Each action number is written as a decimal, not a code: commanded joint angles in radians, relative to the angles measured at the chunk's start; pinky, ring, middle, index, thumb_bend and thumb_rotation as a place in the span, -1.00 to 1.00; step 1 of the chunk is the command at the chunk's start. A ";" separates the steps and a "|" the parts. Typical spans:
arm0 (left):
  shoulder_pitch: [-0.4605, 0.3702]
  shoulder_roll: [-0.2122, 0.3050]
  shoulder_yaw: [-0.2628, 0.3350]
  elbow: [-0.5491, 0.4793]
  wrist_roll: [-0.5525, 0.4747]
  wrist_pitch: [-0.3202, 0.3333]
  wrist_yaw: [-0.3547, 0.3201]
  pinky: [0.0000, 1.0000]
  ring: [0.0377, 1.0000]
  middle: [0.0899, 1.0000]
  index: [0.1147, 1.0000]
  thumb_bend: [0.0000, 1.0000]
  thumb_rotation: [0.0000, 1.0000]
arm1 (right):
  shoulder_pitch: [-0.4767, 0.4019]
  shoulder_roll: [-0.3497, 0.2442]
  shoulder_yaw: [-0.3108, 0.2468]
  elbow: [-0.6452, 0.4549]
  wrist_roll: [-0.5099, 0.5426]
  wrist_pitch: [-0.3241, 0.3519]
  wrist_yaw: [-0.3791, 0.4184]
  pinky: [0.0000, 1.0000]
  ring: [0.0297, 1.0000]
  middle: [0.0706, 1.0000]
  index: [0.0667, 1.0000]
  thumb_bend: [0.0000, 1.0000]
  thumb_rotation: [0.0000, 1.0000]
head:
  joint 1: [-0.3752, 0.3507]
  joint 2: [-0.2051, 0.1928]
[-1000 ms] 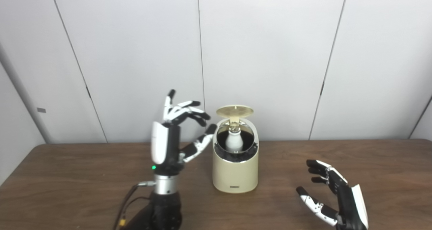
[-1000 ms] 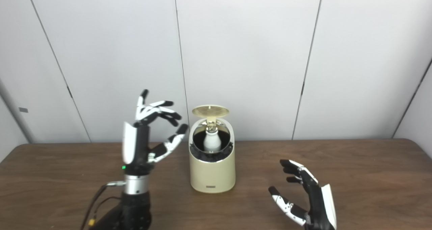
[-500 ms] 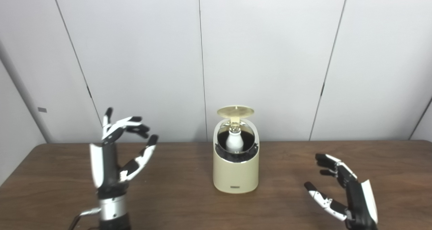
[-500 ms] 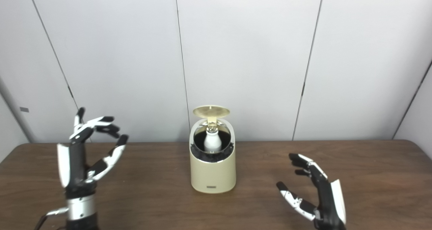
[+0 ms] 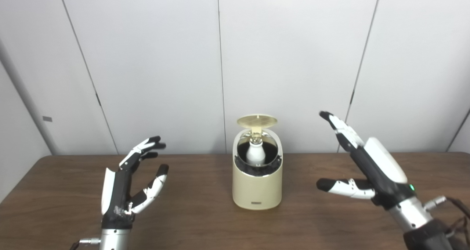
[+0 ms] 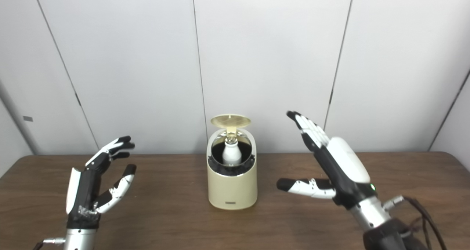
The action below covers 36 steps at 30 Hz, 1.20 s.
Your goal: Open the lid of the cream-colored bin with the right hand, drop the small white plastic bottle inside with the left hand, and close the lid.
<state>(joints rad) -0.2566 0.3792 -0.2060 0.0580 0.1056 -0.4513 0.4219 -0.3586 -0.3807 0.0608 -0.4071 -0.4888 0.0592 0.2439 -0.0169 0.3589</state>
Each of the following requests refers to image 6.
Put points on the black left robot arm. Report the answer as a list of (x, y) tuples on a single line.
[(80, 241)]

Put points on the black wall panel clip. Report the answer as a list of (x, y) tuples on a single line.
[(78, 99), (330, 97)]

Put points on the round cream bin lid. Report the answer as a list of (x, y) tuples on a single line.
[(230, 120)]

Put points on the small white plastic bottle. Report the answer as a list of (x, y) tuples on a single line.
[(232, 154)]

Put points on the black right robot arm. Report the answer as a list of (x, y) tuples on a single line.
[(385, 235)]

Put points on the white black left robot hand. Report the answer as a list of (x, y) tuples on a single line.
[(86, 191)]

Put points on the cream lidded trash bin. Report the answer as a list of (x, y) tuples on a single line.
[(231, 191)]

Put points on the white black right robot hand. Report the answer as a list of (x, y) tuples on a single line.
[(345, 162)]

